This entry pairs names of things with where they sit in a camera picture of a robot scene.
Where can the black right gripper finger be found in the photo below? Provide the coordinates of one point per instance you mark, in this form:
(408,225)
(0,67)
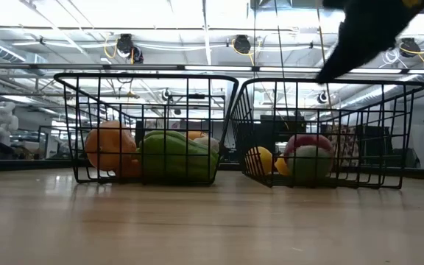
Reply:
(344,62)

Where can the red yellow apple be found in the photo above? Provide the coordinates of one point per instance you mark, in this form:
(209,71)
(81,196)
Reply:
(307,140)

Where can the green lime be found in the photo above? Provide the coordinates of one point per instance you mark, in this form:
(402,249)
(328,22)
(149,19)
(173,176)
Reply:
(309,163)

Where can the yellow lemon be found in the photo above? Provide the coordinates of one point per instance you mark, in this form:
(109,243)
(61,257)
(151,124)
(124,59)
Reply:
(260,160)
(282,166)

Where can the white garlic bulb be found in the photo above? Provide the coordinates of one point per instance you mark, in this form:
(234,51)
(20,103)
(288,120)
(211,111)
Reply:
(208,144)

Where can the yellow bell pepper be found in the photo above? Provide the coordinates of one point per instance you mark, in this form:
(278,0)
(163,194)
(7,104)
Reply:
(196,135)

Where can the green bell pepper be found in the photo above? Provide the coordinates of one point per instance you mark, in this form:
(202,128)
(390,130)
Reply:
(175,158)

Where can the orange lumpy vegetable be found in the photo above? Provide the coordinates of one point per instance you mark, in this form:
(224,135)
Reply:
(109,145)

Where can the black perforated computer case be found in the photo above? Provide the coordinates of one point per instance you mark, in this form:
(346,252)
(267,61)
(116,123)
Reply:
(287,127)

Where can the white robot figure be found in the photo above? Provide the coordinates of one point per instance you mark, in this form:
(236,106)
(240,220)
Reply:
(3,123)

